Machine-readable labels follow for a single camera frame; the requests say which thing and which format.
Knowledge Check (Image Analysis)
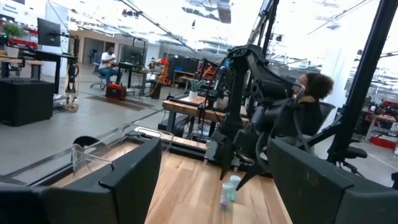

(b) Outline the black cabinet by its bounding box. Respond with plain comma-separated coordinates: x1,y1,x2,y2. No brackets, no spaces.
0,78,56,127

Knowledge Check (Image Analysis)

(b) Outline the person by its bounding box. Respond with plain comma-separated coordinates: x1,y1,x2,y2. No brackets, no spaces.
273,72,335,147
96,45,124,85

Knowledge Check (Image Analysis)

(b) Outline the clear plastic bin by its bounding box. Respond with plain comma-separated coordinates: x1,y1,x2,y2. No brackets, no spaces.
117,123,175,154
71,136,118,177

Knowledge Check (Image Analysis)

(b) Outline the small teal pill bottle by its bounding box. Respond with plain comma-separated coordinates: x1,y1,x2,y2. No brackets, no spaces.
219,182,234,211
229,174,242,202

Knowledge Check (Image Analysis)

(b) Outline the black standing desk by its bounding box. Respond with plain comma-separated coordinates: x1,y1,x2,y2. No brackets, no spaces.
0,49,78,94

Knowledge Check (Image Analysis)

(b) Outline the black monitor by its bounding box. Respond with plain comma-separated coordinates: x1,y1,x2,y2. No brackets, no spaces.
121,45,146,66
37,17,62,48

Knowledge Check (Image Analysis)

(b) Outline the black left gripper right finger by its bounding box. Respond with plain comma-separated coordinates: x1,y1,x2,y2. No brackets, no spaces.
267,138,398,224

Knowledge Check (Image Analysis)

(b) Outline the small potted plant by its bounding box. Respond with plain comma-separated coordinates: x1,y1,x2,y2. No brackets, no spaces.
188,79,206,100

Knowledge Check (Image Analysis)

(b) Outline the red machine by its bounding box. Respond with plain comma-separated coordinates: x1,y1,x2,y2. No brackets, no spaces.
104,82,127,101

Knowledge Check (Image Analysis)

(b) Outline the black office chair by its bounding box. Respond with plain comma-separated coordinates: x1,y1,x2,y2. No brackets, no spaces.
298,101,369,175

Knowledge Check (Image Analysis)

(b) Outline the black frame clamp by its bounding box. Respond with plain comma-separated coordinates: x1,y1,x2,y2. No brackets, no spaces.
72,135,101,149

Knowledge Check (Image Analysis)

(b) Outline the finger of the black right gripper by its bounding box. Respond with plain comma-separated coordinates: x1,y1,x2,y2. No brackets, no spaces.
219,141,234,181
235,164,264,191

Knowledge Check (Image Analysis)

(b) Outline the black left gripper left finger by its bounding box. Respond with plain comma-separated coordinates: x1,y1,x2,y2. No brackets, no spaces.
40,138,163,224

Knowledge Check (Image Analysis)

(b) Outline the wooden table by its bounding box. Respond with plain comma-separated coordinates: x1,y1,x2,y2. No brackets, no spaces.
161,95,249,147

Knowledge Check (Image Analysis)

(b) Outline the potted green plant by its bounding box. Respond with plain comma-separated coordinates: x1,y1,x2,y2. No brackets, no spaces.
2,23,25,58

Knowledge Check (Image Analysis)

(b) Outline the cluttered workbench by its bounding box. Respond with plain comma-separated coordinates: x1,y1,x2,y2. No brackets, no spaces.
360,98,398,150

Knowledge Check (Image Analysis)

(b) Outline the black aluminium rig frame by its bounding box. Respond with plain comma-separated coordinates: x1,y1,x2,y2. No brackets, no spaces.
0,0,398,190

